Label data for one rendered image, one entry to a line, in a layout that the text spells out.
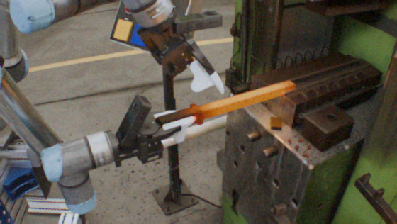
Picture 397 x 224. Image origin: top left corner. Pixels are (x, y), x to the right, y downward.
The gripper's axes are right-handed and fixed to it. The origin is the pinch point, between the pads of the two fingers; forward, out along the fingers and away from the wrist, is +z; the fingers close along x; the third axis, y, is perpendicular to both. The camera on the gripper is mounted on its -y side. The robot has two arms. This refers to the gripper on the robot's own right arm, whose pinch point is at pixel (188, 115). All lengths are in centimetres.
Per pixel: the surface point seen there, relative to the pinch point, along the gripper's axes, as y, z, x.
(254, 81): 3.2, 27.7, -10.7
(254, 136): 12.4, 19.6, 2.1
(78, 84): 100, -1, -215
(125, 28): -1, 4, -60
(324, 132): 2.6, 27.7, 18.7
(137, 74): 100, 54, -206
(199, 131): 37, 23, -35
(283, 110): 5.2, 27.7, 3.6
